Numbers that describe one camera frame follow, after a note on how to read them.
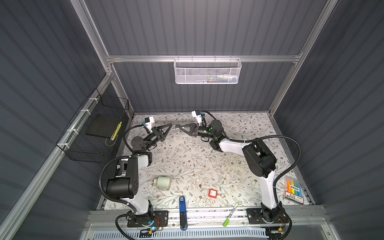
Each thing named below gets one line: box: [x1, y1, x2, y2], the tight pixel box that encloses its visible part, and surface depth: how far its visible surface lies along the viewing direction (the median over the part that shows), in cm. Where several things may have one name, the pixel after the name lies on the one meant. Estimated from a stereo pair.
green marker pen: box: [223, 202, 240, 227], surface depth 75 cm
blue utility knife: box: [179, 196, 188, 231], surface depth 75 cm
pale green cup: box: [153, 176, 171, 191], surface depth 80 cm
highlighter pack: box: [284, 175, 305, 205], surface depth 82 cm
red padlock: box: [208, 189, 219, 199], surface depth 82 cm
